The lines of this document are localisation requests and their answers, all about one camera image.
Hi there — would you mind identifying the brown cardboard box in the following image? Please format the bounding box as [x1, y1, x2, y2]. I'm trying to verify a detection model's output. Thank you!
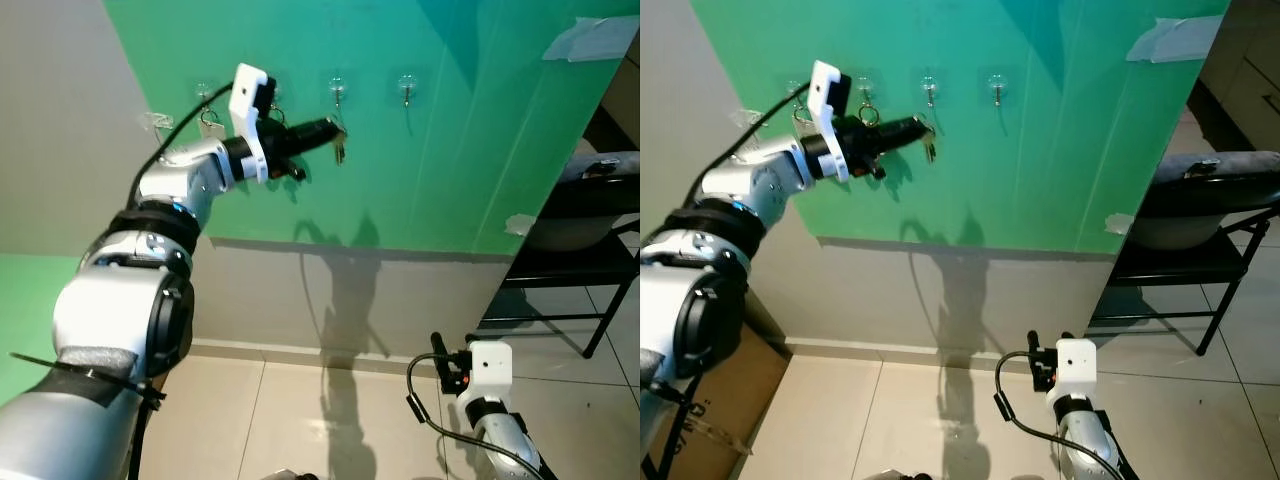
[644, 295, 794, 480]

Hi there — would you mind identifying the large white tape piece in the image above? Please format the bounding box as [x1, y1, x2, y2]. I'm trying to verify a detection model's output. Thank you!
[542, 15, 640, 64]
[1125, 13, 1227, 65]

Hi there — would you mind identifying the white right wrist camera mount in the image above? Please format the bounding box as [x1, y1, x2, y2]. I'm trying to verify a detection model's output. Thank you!
[467, 341, 514, 402]
[1046, 339, 1098, 400]

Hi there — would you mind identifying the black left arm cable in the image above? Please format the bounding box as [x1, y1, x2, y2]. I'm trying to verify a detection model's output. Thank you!
[714, 83, 813, 187]
[128, 83, 237, 201]

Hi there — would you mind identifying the grey round basin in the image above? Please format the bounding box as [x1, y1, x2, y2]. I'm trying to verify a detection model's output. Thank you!
[525, 150, 641, 252]
[1120, 150, 1280, 252]

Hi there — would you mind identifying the black metal chair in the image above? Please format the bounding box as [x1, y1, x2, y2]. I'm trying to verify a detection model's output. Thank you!
[1087, 150, 1280, 358]
[477, 150, 641, 360]

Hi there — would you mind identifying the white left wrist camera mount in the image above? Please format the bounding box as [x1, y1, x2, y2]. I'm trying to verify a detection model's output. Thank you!
[228, 63, 280, 187]
[807, 60, 852, 185]

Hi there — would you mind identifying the green wall board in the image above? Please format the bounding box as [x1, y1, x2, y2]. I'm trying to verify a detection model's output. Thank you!
[103, 0, 641, 257]
[690, 0, 1234, 257]

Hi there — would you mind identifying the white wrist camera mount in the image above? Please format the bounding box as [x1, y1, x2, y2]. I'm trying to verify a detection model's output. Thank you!
[1046, 339, 1098, 400]
[228, 63, 280, 187]
[807, 60, 852, 185]
[467, 341, 514, 402]

